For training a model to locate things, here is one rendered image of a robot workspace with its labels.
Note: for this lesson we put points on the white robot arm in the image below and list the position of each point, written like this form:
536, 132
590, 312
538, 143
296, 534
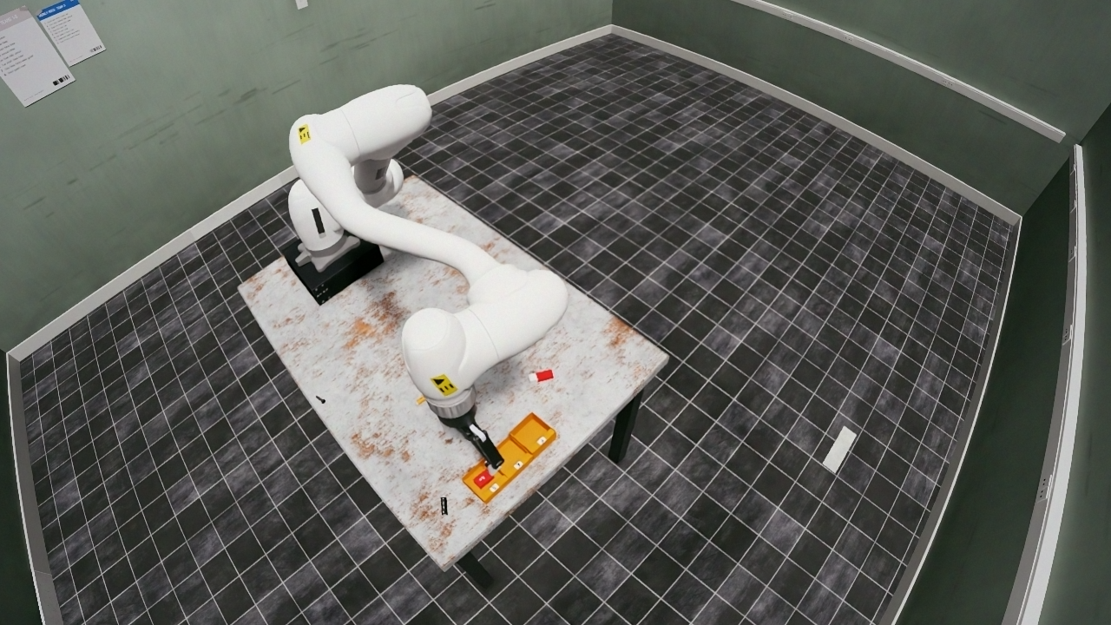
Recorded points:
444, 354

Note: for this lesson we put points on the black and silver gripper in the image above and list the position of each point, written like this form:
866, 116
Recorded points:
481, 440

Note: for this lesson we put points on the orange three-compartment tray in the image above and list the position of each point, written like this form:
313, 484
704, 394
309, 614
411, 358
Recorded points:
526, 437

